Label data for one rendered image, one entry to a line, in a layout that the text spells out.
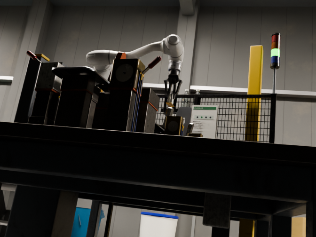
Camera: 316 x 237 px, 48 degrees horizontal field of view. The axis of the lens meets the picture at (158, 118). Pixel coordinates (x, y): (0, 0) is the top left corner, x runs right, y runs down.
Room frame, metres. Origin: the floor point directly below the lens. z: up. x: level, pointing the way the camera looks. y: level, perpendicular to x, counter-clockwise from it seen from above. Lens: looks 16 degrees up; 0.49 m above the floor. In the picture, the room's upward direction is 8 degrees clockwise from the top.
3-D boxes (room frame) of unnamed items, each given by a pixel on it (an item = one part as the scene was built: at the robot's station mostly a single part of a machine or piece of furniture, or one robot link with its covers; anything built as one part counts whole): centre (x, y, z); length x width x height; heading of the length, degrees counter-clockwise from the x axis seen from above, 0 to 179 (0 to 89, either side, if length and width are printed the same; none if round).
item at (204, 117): (2.81, -0.37, 1.30); 0.23 x 0.02 x 0.31; 68
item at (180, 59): (2.28, -0.07, 1.63); 0.13 x 0.11 x 0.16; 170
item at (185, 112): (2.57, -0.19, 1.17); 0.12 x 0.01 x 0.34; 68
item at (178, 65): (2.30, -0.07, 1.52); 0.09 x 0.09 x 0.06
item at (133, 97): (1.28, 0.12, 0.88); 0.14 x 0.09 x 0.36; 68
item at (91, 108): (1.40, 0.29, 0.84); 0.05 x 0.05 x 0.29; 68
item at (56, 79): (1.41, 0.48, 0.88); 0.12 x 0.07 x 0.36; 68
